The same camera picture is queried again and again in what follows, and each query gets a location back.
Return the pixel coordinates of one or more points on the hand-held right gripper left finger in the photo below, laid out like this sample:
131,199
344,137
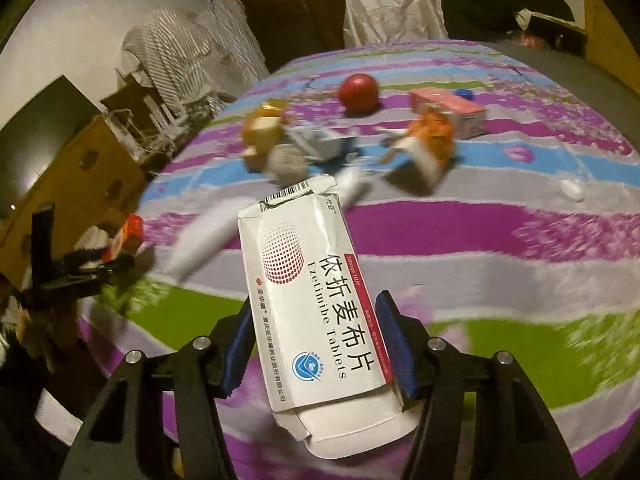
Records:
235,357

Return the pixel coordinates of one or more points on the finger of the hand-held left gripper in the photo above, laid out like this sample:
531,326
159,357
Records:
95,266

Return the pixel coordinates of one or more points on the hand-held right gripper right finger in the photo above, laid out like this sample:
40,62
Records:
395,345

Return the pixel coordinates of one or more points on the red orange small box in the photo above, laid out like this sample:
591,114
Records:
127,232

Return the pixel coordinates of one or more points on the white medicine box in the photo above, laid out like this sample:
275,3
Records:
310,310

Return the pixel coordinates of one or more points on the grey sock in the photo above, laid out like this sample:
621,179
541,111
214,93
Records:
285,164

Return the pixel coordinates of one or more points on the orange snack packet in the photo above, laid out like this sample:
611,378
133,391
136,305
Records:
430,145

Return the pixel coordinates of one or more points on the large pale foam block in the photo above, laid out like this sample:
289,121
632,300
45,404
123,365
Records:
262,131

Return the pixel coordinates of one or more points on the white face mask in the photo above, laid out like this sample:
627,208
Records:
315,142

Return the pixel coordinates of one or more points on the pink carton box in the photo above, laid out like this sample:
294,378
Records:
450,107

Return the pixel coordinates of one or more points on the wooden dresser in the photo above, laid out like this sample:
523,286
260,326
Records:
75,165

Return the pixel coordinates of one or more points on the large white tube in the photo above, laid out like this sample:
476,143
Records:
205,242

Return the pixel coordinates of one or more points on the striped purple green blanket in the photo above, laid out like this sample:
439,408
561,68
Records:
450,225

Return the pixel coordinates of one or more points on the grey striped cloth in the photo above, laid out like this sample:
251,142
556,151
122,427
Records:
180,50

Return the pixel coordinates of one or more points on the small white cap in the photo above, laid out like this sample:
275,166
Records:
571,189

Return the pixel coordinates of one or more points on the red apple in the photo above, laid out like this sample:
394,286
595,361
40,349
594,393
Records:
357,92

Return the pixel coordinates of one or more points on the blue bottle cap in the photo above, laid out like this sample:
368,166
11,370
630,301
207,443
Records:
464,93

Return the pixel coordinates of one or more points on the silver plastic bag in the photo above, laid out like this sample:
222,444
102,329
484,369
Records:
395,7

